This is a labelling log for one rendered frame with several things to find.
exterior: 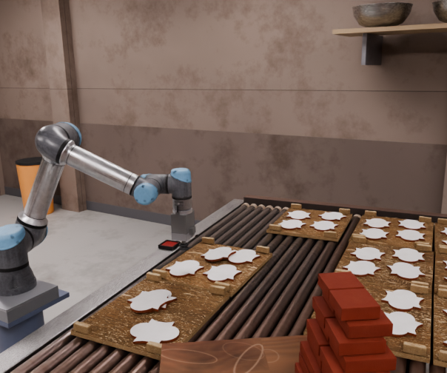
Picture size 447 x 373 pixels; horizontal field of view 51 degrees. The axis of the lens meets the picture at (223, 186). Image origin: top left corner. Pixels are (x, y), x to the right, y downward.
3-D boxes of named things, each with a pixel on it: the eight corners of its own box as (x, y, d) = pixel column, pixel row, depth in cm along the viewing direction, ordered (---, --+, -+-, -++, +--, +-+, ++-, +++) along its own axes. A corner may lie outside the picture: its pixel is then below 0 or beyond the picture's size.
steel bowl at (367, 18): (415, 29, 345) (417, 7, 342) (405, 25, 311) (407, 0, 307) (359, 32, 366) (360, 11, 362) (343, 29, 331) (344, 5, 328)
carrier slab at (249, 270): (149, 279, 181) (149, 275, 180) (201, 244, 216) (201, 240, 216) (232, 297, 166) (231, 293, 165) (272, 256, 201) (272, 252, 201)
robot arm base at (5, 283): (-16, 293, 173) (-20, 268, 170) (14, 277, 186) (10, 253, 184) (16, 298, 168) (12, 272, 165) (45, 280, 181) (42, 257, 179)
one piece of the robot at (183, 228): (192, 207, 172) (193, 249, 176) (200, 200, 180) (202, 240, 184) (167, 205, 175) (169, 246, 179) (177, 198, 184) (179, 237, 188)
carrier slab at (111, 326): (70, 334, 144) (69, 330, 143) (146, 280, 180) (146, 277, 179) (167, 363, 129) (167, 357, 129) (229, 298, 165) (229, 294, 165)
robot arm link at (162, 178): (135, 177, 170) (165, 177, 169) (142, 172, 181) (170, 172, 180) (136, 198, 172) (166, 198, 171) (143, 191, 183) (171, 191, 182)
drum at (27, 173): (64, 210, 593) (58, 158, 576) (36, 219, 558) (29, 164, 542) (42, 206, 613) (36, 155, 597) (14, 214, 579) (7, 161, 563)
